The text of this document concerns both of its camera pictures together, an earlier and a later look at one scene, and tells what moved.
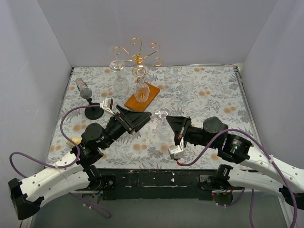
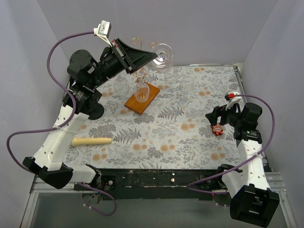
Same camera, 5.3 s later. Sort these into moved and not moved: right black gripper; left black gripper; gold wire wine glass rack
Moved: right black gripper; left black gripper
Not moved: gold wire wine glass rack
